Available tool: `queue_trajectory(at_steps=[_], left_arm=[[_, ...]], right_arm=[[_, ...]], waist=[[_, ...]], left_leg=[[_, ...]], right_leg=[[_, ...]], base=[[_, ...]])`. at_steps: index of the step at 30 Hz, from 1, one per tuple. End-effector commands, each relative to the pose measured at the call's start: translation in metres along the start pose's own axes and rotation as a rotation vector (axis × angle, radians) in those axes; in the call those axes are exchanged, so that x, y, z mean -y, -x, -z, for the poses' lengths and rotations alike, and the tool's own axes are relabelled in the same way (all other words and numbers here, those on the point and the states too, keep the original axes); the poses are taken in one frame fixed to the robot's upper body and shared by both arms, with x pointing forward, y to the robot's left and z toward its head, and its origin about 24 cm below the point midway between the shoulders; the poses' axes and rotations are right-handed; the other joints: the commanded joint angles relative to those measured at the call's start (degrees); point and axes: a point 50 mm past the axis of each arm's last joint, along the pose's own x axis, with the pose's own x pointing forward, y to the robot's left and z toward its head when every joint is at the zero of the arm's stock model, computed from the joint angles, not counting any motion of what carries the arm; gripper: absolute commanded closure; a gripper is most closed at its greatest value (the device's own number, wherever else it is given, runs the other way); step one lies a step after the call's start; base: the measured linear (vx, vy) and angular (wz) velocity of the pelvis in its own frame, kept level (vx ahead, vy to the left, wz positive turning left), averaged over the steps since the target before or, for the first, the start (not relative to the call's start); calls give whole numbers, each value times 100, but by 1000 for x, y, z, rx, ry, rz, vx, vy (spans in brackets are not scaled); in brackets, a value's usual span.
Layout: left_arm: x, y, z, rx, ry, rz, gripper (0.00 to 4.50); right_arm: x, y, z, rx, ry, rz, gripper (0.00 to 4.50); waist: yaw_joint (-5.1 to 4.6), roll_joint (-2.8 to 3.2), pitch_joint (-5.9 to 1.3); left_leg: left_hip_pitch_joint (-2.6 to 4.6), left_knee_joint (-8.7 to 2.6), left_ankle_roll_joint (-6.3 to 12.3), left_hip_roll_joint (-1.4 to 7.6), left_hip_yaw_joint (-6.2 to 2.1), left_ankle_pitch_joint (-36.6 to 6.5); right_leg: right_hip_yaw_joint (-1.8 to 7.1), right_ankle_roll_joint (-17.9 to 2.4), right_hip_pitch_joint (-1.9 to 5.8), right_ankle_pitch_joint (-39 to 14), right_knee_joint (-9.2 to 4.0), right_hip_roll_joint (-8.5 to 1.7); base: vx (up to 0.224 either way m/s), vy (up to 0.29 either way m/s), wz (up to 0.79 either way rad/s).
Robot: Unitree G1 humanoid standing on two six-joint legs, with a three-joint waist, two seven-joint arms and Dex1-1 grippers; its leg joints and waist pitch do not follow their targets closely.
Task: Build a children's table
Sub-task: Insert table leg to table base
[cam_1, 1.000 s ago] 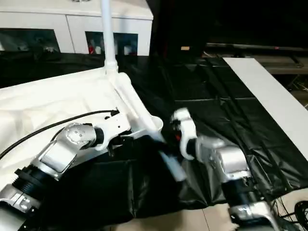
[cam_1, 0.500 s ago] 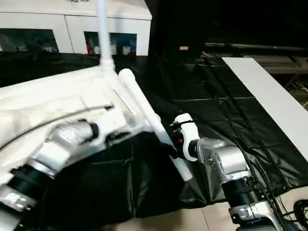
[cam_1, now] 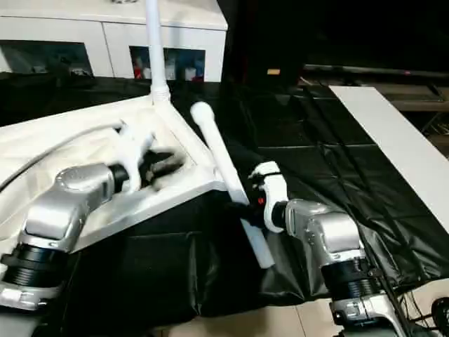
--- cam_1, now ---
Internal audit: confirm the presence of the white sideboard with glass doors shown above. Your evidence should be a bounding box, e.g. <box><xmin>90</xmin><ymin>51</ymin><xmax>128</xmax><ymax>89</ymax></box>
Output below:
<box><xmin>0</xmin><ymin>0</ymin><xmax>229</xmax><ymax>84</ymax></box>

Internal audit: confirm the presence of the white plastic table top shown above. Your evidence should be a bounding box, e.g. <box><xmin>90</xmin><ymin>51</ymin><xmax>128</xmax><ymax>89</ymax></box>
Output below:
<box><xmin>0</xmin><ymin>97</ymin><xmax>229</xmax><ymax>283</ymax></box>

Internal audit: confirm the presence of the black metal table frame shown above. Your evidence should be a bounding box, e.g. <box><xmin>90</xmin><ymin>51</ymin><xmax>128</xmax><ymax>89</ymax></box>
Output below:
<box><xmin>400</xmin><ymin>274</ymin><xmax>449</xmax><ymax>303</ymax></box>

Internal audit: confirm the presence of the white plastic table leg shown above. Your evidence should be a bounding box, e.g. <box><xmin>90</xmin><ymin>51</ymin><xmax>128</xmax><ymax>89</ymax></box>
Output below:
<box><xmin>143</xmin><ymin>0</ymin><xmax>173</xmax><ymax>107</ymax></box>
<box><xmin>189</xmin><ymin>101</ymin><xmax>276</xmax><ymax>270</ymax></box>

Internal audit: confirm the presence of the black mat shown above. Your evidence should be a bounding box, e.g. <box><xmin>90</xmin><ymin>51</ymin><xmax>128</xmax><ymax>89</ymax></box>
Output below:
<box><xmin>0</xmin><ymin>70</ymin><xmax>449</xmax><ymax>331</ymax></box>

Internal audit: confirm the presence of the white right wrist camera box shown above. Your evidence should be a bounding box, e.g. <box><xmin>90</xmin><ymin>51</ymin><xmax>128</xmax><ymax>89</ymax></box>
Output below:
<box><xmin>248</xmin><ymin>161</ymin><xmax>290</xmax><ymax>234</ymax></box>

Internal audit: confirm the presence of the black cabinet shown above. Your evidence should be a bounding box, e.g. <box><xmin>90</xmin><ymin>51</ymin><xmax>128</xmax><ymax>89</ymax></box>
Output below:
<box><xmin>223</xmin><ymin>0</ymin><xmax>449</xmax><ymax>81</ymax></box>

